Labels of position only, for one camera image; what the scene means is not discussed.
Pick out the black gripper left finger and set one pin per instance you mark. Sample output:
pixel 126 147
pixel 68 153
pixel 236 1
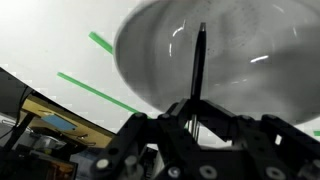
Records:
pixel 133 143

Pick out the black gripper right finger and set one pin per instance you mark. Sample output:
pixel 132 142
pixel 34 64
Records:
pixel 283 146

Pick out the black and silver pen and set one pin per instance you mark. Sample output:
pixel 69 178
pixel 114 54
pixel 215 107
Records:
pixel 199 60

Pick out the white ceramic bowl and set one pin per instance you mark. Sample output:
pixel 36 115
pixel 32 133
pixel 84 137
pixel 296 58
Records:
pixel 250 83

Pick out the green straw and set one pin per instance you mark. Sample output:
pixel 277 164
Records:
pixel 100 94
pixel 317 133
pixel 101 42

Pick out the yellow wooden table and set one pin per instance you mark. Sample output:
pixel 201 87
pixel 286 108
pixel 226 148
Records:
pixel 90 133

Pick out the blue card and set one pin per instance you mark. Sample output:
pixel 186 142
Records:
pixel 58 122

